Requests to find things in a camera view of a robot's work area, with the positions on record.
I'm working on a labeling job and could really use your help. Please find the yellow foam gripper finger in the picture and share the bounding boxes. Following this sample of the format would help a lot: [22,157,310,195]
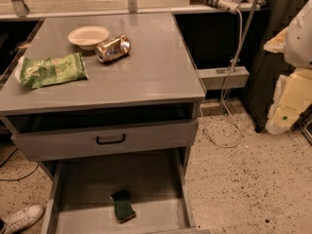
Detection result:
[263,28,288,54]
[265,68,312,135]

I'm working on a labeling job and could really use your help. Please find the green yellow sponge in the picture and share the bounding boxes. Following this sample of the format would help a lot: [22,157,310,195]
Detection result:
[110,189,137,223]

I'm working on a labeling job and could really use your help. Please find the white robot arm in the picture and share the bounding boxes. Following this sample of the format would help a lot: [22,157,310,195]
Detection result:
[263,0,312,135]

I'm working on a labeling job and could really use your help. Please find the grey top drawer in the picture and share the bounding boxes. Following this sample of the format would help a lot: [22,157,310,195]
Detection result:
[12,120,198,161]

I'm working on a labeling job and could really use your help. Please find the grey drawer cabinet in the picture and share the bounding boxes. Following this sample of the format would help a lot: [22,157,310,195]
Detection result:
[0,12,207,234]

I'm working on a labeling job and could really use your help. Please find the grey open middle drawer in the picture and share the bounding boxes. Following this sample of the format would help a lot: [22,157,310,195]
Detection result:
[41,149,211,234]

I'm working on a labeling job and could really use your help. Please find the white power strip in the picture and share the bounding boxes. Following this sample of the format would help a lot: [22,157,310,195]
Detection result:
[189,0,241,16]

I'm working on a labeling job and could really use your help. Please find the crushed gold soda can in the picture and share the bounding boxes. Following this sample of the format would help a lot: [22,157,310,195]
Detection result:
[95,35,131,62]

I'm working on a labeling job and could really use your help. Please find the white paper bowl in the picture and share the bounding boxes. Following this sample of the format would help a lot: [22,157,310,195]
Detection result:
[68,25,109,51]

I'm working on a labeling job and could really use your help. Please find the green chip bag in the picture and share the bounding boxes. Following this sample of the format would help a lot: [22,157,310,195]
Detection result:
[15,53,88,89]

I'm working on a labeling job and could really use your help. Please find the white sneaker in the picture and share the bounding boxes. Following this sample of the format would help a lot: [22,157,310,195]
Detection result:
[0,205,44,234]

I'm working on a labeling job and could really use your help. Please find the white power cable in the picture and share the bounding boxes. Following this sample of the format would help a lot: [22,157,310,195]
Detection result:
[198,8,244,149]

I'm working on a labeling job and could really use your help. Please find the grey metal bracket box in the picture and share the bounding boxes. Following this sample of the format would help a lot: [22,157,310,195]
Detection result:
[198,66,250,91]

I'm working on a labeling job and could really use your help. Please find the black drawer handle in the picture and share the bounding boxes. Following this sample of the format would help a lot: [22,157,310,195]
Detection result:
[96,134,126,145]

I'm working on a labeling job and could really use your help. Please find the metal rail frame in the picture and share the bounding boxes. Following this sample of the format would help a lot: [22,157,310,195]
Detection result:
[0,0,267,21]

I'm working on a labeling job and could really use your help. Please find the black floor cable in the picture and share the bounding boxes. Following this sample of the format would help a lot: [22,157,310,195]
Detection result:
[0,147,40,182]

